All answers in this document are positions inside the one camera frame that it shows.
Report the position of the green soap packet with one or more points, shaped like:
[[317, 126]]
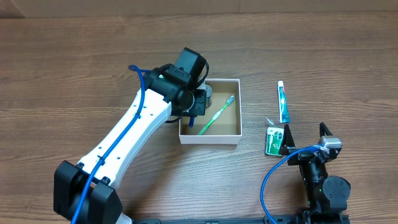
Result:
[[274, 137]]

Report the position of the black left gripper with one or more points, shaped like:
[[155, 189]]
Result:
[[200, 104]]

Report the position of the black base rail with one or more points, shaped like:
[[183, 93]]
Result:
[[288, 219]]

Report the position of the clear soap pump bottle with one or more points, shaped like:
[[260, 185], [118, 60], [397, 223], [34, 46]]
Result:
[[209, 92]]

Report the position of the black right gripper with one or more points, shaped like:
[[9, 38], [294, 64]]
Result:
[[305, 155]]

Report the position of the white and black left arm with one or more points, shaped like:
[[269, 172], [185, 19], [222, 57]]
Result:
[[85, 192]]

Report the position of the white cardboard box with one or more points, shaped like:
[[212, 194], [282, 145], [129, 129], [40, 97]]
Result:
[[227, 129]]

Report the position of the green toothbrush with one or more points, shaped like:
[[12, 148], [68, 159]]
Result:
[[217, 115]]

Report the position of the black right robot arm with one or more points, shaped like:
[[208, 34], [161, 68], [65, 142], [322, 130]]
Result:
[[327, 194]]

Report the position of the blue toothpaste tube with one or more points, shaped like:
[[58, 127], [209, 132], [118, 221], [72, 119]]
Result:
[[283, 109]]

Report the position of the blue disposable razor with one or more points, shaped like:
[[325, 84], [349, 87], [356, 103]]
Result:
[[191, 121]]

